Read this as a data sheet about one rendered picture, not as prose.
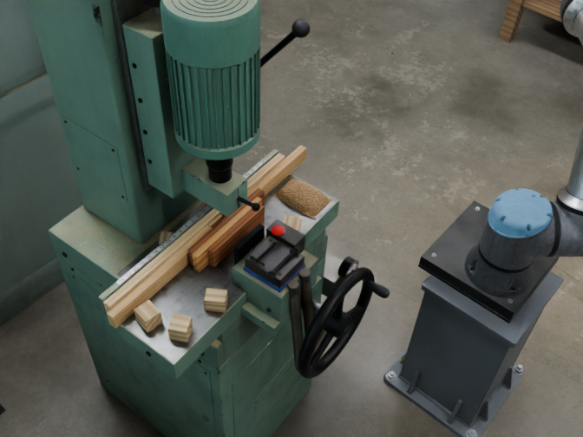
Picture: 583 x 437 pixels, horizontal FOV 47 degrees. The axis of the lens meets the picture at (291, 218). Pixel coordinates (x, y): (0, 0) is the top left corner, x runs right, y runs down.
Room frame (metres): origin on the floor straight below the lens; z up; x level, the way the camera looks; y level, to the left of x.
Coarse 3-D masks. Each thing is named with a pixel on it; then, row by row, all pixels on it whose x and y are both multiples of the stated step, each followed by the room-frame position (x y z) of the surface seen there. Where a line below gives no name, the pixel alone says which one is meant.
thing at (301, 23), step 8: (296, 24) 1.13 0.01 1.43; (304, 24) 1.13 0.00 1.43; (296, 32) 1.12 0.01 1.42; (304, 32) 1.12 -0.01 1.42; (288, 40) 1.14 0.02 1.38; (272, 48) 1.17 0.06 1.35; (280, 48) 1.16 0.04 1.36; (264, 56) 1.18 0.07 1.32; (272, 56) 1.17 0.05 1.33; (264, 64) 1.18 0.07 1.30
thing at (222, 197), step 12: (192, 168) 1.10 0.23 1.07; (204, 168) 1.10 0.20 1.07; (192, 180) 1.08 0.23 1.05; (204, 180) 1.06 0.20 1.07; (240, 180) 1.07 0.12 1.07; (192, 192) 1.08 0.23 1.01; (204, 192) 1.06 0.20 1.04; (216, 192) 1.04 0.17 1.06; (228, 192) 1.03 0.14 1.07; (240, 192) 1.06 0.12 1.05; (216, 204) 1.04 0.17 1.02; (228, 204) 1.02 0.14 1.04; (240, 204) 1.06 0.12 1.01; (228, 216) 1.02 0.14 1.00
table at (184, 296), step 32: (320, 224) 1.13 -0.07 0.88; (192, 288) 0.89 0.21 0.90; (224, 288) 0.90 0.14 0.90; (128, 320) 0.80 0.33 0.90; (192, 320) 0.81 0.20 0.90; (224, 320) 0.83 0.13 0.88; (256, 320) 0.85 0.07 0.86; (288, 320) 0.86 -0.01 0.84; (160, 352) 0.73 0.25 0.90; (192, 352) 0.74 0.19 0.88
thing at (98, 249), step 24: (72, 216) 1.18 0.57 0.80; (96, 216) 1.19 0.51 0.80; (192, 216) 1.20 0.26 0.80; (72, 240) 1.10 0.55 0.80; (96, 240) 1.10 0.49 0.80; (120, 240) 1.11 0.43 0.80; (96, 264) 1.03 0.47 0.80; (120, 264) 1.03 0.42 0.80; (240, 336) 0.87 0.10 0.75; (216, 360) 0.81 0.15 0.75
